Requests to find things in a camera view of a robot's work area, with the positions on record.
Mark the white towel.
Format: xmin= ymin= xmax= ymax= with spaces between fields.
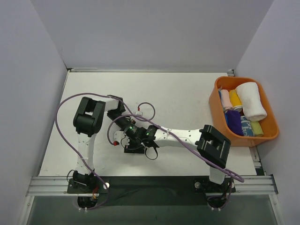
xmin=236 ymin=82 xmax=267 ymax=121

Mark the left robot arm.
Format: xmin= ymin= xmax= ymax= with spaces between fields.
xmin=67 ymin=95 xmax=125 ymax=194

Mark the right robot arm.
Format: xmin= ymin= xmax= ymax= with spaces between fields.
xmin=124 ymin=125 xmax=231 ymax=192

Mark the black base mat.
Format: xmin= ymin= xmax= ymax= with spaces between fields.
xmin=67 ymin=176 xmax=236 ymax=207

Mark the pink rolled towel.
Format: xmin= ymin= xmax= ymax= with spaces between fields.
xmin=221 ymin=90 xmax=233 ymax=112

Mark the purple rolled towel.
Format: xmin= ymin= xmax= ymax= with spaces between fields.
xmin=225 ymin=110 xmax=243 ymax=136

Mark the yellow rolled towel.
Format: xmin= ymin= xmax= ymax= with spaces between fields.
xmin=229 ymin=90 xmax=242 ymax=112

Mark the blue patterned rolled towel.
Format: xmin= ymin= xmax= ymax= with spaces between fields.
xmin=240 ymin=116 xmax=254 ymax=137

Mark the green rolled towel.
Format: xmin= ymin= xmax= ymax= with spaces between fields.
xmin=250 ymin=121 xmax=264 ymax=137

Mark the orange plastic basket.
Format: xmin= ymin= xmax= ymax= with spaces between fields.
xmin=209 ymin=76 xmax=279 ymax=147

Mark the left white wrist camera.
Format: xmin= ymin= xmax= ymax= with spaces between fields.
xmin=135 ymin=111 xmax=143 ymax=116

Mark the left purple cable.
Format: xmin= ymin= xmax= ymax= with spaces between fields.
xmin=55 ymin=92 xmax=157 ymax=210

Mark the purple cable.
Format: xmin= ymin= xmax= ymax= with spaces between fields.
xmin=106 ymin=114 xmax=245 ymax=210
xmin=55 ymin=92 xmax=157 ymax=210

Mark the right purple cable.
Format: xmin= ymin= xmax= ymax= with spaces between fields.
xmin=106 ymin=114 xmax=245 ymax=210

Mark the aluminium frame rail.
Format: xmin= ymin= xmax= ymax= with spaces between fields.
xmin=27 ymin=176 xmax=278 ymax=196

